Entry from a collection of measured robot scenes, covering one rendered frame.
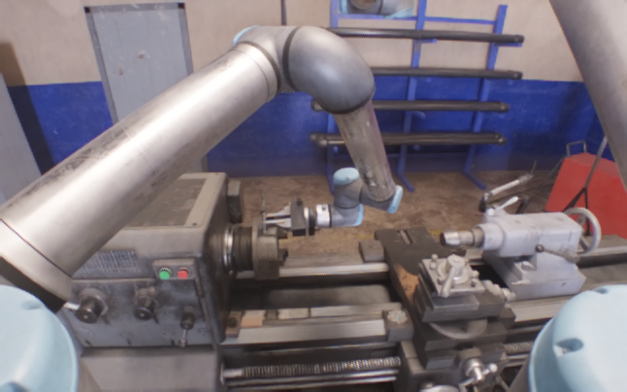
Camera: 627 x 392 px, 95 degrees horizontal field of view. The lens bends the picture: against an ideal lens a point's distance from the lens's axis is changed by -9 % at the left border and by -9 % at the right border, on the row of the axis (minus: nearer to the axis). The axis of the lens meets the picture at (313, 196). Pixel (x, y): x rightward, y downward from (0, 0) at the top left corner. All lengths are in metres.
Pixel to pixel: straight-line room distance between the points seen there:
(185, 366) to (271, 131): 3.34
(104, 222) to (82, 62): 4.31
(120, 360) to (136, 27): 3.59
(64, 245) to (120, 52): 4.06
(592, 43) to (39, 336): 0.58
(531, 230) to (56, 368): 1.53
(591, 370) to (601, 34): 0.35
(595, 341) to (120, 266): 1.09
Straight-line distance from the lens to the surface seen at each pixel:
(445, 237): 1.43
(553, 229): 1.65
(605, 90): 0.47
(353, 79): 0.58
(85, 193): 0.43
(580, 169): 3.97
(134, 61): 4.38
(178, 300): 1.16
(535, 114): 5.43
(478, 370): 1.31
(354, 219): 1.14
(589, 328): 0.29
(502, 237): 1.53
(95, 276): 1.21
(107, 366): 1.46
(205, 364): 1.33
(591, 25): 0.49
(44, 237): 0.43
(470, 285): 1.20
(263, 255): 1.19
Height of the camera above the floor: 1.89
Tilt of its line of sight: 29 degrees down
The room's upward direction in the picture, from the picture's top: straight up
